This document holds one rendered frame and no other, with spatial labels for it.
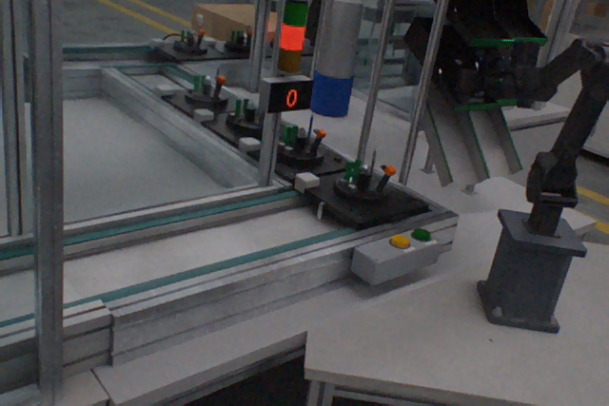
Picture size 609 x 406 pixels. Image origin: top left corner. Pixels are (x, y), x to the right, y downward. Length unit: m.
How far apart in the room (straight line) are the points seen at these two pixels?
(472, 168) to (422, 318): 0.54
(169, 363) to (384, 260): 0.48
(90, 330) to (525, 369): 0.80
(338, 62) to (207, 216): 1.16
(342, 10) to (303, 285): 1.32
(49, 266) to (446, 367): 0.73
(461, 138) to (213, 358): 0.95
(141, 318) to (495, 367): 0.66
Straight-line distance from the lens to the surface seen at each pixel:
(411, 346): 1.32
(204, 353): 1.21
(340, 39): 2.46
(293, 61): 1.46
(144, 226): 1.41
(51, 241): 0.97
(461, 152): 1.80
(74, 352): 1.15
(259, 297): 1.28
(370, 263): 1.37
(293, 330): 1.29
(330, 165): 1.76
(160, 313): 1.17
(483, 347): 1.38
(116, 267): 1.33
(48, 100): 0.88
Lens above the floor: 1.62
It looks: 23 degrees down
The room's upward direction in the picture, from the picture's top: 9 degrees clockwise
